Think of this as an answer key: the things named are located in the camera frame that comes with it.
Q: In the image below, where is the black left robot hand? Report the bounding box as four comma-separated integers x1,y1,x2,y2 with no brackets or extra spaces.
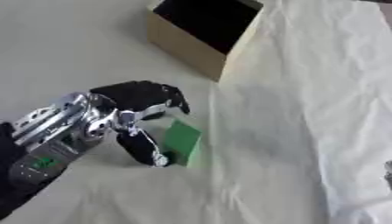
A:
82,80,192,168

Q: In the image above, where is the tan cardboard box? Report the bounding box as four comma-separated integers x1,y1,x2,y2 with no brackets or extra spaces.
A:
145,0,265,82

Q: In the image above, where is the green block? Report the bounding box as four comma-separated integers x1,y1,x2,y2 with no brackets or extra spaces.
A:
160,118,204,168

